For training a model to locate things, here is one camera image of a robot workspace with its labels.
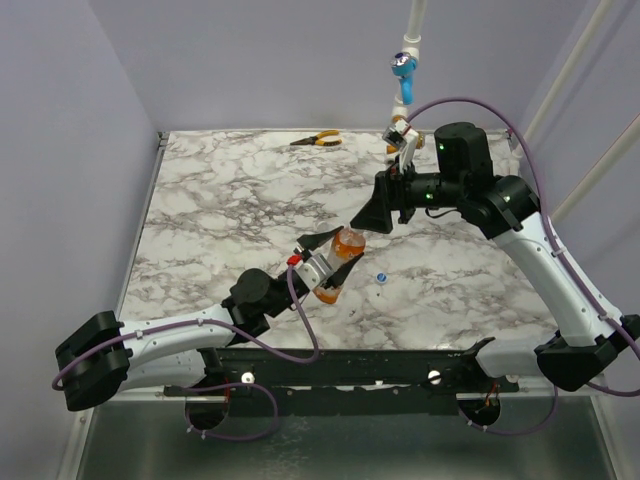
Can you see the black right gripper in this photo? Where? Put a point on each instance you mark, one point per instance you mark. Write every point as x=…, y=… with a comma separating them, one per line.
x=385, y=192

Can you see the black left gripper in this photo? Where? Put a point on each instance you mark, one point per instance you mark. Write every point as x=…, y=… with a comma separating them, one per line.
x=312, y=242

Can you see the orange label tea bottle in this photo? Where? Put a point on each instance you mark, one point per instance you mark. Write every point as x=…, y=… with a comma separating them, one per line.
x=347, y=244

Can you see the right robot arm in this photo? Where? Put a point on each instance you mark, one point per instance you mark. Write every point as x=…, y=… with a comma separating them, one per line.
x=591, y=332

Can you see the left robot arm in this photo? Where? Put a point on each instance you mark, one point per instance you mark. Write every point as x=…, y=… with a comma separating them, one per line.
x=106, y=356

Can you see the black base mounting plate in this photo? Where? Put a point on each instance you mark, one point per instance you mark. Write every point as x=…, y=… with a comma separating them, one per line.
x=242, y=382

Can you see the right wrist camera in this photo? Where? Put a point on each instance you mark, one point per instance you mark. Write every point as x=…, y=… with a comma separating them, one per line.
x=405, y=139

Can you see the yellow handled pliers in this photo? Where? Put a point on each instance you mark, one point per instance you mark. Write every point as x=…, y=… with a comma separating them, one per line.
x=327, y=138

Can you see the white PVC pipe frame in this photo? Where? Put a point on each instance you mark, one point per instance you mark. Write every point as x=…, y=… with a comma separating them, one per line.
x=566, y=71

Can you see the aluminium rail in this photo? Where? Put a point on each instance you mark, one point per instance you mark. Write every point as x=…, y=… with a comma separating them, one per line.
x=550, y=387

